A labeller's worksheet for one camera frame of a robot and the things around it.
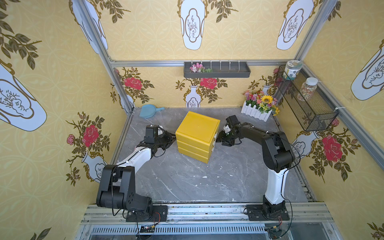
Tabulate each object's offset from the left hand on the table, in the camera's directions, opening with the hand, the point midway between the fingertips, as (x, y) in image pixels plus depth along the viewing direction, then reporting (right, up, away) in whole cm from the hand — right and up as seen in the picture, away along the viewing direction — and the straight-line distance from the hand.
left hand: (172, 135), depth 90 cm
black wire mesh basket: (+78, +19, -6) cm, 81 cm away
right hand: (+31, -3, +10) cm, 33 cm away
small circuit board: (-10, -44, -18) cm, 48 cm away
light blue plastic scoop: (-24, +17, +31) cm, 43 cm away
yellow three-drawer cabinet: (+14, +1, -12) cm, 18 cm away
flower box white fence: (+59, +15, +22) cm, 64 cm away
